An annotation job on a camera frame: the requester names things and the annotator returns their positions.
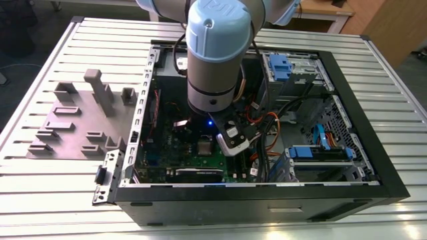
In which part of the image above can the green motherboard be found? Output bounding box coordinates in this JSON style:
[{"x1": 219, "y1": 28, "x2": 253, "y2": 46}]
[{"x1": 135, "y1": 109, "x2": 255, "y2": 183}]

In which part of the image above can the silver metal drive cage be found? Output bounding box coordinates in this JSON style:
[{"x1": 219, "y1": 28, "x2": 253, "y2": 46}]
[{"x1": 259, "y1": 51, "x2": 335, "y2": 111}]

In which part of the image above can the black camera cable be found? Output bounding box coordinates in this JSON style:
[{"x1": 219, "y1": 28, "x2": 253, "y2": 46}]
[{"x1": 171, "y1": 32, "x2": 190, "y2": 77}]

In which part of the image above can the grey metal slot bracket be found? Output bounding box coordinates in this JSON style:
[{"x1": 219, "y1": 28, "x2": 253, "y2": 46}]
[{"x1": 91, "y1": 148, "x2": 127, "y2": 206}]

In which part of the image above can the white wrist camera black face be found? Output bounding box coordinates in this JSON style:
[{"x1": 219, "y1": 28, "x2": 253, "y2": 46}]
[{"x1": 215, "y1": 119, "x2": 253, "y2": 158}]

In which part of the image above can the silver square CPU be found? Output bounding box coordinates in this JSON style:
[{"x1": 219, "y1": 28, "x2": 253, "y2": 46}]
[{"x1": 197, "y1": 140, "x2": 214, "y2": 156}]

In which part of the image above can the black graphics card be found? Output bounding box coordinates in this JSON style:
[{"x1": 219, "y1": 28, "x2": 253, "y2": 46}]
[{"x1": 165, "y1": 166, "x2": 226, "y2": 183}]

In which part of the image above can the blue plastic drive latch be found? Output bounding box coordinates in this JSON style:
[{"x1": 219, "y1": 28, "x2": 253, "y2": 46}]
[{"x1": 269, "y1": 53, "x2": 294, "y2": 82}]

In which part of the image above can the orange red wire bundle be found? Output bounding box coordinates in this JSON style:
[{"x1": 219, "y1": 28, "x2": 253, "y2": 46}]
[{"x1": 245, "y1": 111, "x2": 283, "y2": 161}]

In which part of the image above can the black open PC case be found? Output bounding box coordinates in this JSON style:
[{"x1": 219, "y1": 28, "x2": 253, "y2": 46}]
[{"x1": 113, "y1": 38, "x2": 411, "y2": 227}]

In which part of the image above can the blue flat wire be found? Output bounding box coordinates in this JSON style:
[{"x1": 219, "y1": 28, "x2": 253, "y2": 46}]
[{"x1": 313, "y1": 123, "x2": 334, "y2": 151}]

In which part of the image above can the grey power supply box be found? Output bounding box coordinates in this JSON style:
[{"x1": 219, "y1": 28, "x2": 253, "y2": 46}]
[{"x1": 154, "y1": 51, "x2": 190, "y2": 111}]

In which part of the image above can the thick black power cable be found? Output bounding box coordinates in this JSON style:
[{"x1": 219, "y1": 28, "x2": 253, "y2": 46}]
[{"x1": 257, "y1": 92, "x2": 334, "y2": 182}]

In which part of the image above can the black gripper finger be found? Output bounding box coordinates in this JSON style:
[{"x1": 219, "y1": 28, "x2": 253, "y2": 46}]
[{"x1": 173, "y1": 118, "x2": 193, "y2": 131}]

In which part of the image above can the thin red wire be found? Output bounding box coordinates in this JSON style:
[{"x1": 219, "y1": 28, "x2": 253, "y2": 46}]
[{"x1": 150, "y1": 89, "x2": 162, "y2": 142}]

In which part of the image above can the grey parts rack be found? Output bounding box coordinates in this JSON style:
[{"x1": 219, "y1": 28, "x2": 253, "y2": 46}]
[{"x1": 26, "y1": 68, "x2": 141, "y2": 161}]

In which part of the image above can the grey perforated disk bay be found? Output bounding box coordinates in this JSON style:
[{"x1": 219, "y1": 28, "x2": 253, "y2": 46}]
[{"x1": 282, "y1": 94, "x2": 382, "y2": 185}]

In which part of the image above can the black chair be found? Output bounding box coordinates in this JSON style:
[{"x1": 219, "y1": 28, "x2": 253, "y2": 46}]
[{"x1": 0, "y1": 0, "x2": 39, "y2": 57}]

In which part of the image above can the blue video port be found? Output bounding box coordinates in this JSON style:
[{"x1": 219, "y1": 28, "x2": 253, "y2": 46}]
[{"x1": 94, "y1": 164, "x2": 109, "y2": 185}]

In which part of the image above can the hard disk in blue carrier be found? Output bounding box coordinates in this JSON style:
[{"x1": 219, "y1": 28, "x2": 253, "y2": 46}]
[{"x1": 285, "y1": 146, "x2": 358, "y2": 161}]

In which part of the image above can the brown wooden cabinet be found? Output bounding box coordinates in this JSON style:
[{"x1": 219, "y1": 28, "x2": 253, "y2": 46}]
[{"x1": 343, "y1": 0, "x2": 427, "y2": 68}]

